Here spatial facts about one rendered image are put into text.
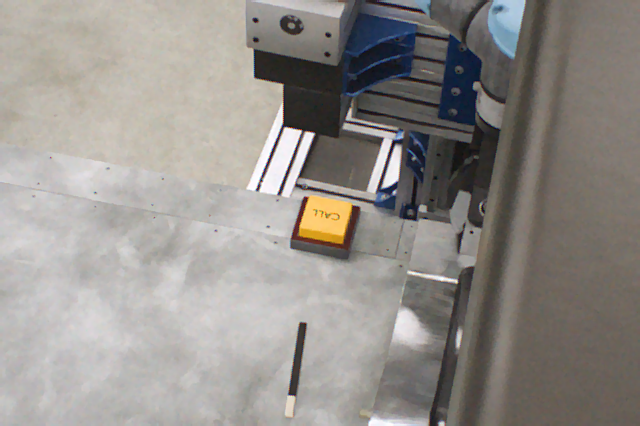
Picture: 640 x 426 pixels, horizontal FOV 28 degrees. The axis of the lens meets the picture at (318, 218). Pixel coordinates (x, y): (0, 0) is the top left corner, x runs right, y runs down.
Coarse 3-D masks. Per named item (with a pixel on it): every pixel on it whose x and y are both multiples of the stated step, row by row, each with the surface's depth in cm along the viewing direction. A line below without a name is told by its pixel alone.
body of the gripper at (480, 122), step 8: (480, 120) 142; (480, 128) 150; (488, 128) 142; (496, 128) 141; (480, 136) 149; (496, 136) 142; (472, 144) 148; (480, 144) 148; (472, 152) 148; (472, 160) 147; (472, 168) 147; (464, 176) 149; (472, 176) 148; (472, 184) 150
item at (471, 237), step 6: (468, 222) 157; (468, 228) 156; (474, 228) 156; (480, 228) 156; (468, 234) 156; (474, 234) 156; (480, 234) 156; (462, 240) 155; (468, 240) 155; (474, 240) 155; (462, 246) 156; (468, 246) 156; (474, 246) 156; (462, 252) 157; (468, 252) 157; (474, 252) 156
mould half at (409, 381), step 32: (448, 224) 160; (416, 256) 157; (448, 256) 157; (416, 288) 154; (448, 288) 154; (416, 320) 151; (448, 320) 151; (416, 352) 148; (384, 384) 142; (416, 384) 143; (384, 416) 137; (416, 416) 137
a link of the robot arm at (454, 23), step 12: (420, 0) 141; (432, 0) 139; (444, 0) 138; (456, 0) 137; (468, 0) 136; (480, 0) 136; (432, 12) 140; (444, 12) 138; (456, 12) 137; (468, 12) 136; (444, 24) 140; (456, 24) 137; (468, 24) 136; (456, 36) 139
